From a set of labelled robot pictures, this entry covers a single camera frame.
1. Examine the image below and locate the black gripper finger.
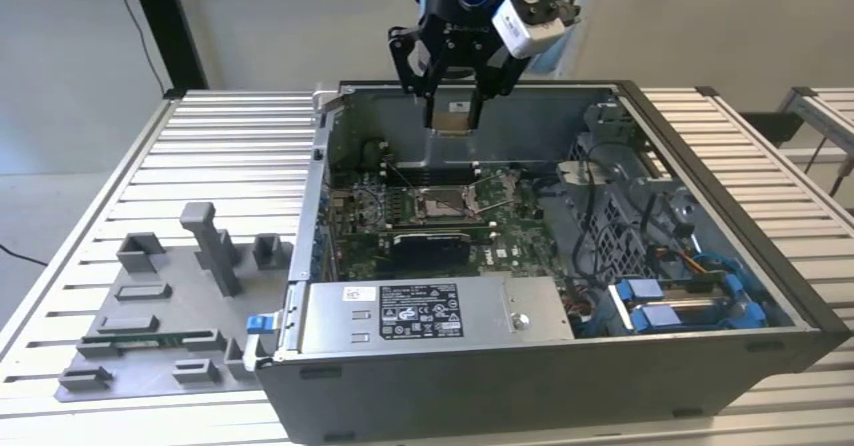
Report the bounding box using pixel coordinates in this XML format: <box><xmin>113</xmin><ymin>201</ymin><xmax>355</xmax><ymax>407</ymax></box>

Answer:
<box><xmin>468</xmin><ymin>47</ymin><xmax>532</xmax><ymax>130</ymax></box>
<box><xmin>387</xmin><ymin>25</ymin><xmax>449</xmax><ymax>129</ymax></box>

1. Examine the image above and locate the silver square CPU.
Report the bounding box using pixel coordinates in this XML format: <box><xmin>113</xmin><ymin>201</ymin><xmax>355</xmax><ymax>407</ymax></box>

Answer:
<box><xmin>430</xmin><ymin>109</ymin><xmax>477</xmax><ymax>136</ymax></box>

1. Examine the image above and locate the black RAM slot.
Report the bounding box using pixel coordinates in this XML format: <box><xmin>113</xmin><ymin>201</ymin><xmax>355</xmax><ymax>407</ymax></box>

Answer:
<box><xmin>383</xmin><ymin>161</ymin><xmax>482</xmax><ymax>174</ymax></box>
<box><xmin>386</xmin><ymin>171</ymin><xmax>484</xmax><ymax>185</ymax></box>

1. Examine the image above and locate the CPU socket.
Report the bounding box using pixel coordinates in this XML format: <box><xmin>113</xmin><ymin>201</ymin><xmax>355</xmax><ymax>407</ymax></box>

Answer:
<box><xmin>412</xmin><ymin>184</ymin><xmax>484</xmax><ymax>223</ymax></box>

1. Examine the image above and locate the silver locking lever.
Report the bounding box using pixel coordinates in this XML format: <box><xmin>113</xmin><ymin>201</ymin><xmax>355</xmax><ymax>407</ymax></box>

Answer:
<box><xmin>474</xmin><ymin>167</ymin><xmax>518</xmax><ymax>218</ymax></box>

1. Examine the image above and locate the green motherboard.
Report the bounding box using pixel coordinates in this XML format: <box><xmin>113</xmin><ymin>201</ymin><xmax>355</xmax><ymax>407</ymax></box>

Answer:
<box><xmin>326</xmin><ymin>163</ymin><xmax>564</xmax><ymax>283</ymax></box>

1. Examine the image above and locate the grey drive cage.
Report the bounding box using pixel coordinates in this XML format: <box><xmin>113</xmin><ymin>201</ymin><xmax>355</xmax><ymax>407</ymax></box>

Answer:
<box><xmin>538</xmin><ymin>129</ymin><xmax>697</xmax><ymax>288</ymax></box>

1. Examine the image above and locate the black socket cover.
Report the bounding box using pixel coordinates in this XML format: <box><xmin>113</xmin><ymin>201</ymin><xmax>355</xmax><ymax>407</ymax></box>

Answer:
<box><xmin>387</xmin><ymin>230</ymin><xmax>472</xmax><ymax>268</ymax></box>

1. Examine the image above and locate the blue disk carrier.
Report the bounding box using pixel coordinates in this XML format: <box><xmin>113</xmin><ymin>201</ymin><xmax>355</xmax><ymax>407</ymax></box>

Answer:
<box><xmin>626</xmin><ymin>299</ymin><xmax>770</xmax><ymax>336</ymax></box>
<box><xmin>610</xmin><ymin>272</ymin><xmax>746</xmax><ymax>308</ymax></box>

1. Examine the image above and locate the silver power supply unit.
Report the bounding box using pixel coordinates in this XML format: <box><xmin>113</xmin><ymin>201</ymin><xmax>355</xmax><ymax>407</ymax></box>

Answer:
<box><xmin>298</xmin><ymin>275</ymin><xmax>577</xmax><ymax>356</ymax></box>

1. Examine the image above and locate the aluminium side table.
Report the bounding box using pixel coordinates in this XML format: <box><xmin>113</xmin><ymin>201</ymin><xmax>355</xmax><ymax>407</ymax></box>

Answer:
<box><xmin>778</xmin><ymin>85</ymin><xmax>854</xmax><ymax>167</ymax></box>

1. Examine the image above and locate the blue case latch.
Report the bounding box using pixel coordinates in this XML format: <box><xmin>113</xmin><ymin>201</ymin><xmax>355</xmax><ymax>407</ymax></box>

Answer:
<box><xmin>245</xmin><ymin>313</ymin><xmax>277</xmax><ymax>338</ymax></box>

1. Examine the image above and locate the grey parts rack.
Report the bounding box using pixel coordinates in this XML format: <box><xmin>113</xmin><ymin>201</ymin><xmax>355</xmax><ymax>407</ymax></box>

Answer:
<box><xmin>53</xmin><ymin>200</ymin><xmax>297</xmax><ymax>405</ymax></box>

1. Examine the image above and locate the black open PC case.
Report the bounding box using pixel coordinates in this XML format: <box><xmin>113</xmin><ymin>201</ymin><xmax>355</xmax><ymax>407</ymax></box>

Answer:
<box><xmin>255</xmin><ymin>78</ymin><xmax>851</xmax><ymax>445</ymax></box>

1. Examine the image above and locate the green RAM stick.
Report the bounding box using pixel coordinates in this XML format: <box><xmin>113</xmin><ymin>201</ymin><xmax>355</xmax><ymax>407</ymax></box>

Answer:
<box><xmin>82</xmin><ymin>332</ymin><xmax>217</xmax><ymax>348</ymax></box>

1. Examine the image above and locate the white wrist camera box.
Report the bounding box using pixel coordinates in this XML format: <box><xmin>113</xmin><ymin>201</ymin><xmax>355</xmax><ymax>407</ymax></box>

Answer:
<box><xmin>492</xmin><ymin>0</ymin><xmax>584</xmax><ymax>60</ymax></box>

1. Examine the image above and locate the black wire in case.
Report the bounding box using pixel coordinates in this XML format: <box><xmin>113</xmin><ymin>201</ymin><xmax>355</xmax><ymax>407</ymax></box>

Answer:
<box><xmin>570</xmin><ymin>140</ymin><xmax>660</xmax><ymax>280</ymax></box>

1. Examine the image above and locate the black frame post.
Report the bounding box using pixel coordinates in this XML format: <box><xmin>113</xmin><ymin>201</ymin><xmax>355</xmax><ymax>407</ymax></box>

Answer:
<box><xmin>125</xmin><ymin>0</ymin><xmax>210</xmax><ymax>92</ymax></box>

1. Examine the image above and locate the thin black wall cable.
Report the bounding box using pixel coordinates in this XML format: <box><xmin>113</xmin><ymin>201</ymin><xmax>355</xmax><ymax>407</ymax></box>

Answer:
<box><xmin>110</xmin><ymin>0</ymin><xmax>170</xmax><ymax>93</ymax></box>

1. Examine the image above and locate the coloured wire bundle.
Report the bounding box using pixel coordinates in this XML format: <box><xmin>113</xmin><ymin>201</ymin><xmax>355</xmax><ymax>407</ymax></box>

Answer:
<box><xmin>656</xmin><ymin>247</ymin><xmax>710</xmax><ymax>276</ymax></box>

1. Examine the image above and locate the black floor cable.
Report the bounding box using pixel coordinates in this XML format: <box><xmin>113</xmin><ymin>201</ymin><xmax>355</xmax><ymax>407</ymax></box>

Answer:
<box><xmin>0</xmin><ymin>243</ymin><xmax>50</xmax><ymax>268</ymax></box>

